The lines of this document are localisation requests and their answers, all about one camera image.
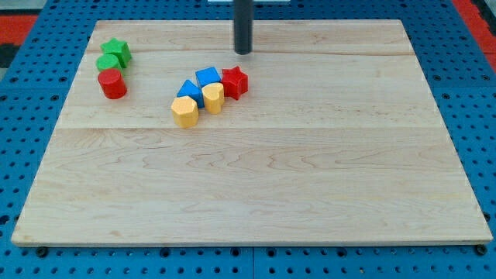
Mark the yellow heart block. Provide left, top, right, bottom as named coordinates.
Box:
left=201, top=82, right=225, bottom=114

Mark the red star block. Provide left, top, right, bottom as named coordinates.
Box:
left=221, top=66, right=249, bottom=100

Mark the yellow hexagon block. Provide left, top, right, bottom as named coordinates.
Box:
left=170, top=96, right=199, bottom=128

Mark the blue cube block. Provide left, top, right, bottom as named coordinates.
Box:
left=195, top=67, right=221, bottom=88

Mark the blue triangle block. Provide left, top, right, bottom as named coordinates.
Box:
left=176, top=80, right=205, bottom=109

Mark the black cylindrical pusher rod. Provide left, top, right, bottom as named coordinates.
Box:
left=233, top=0, right=253, bottom=55

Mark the red cylinder block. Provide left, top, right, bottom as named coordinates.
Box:
left=98, top=68, right=127, bottom=99

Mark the green star block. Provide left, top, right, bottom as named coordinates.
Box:
left=100, top=37, right=132, bottom=68

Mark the green cylinder block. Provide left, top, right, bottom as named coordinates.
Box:
left=95, top=54, right=122, bottom=72

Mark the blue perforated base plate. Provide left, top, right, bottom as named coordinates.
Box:
left=1, top=1, right=495, bottom=278

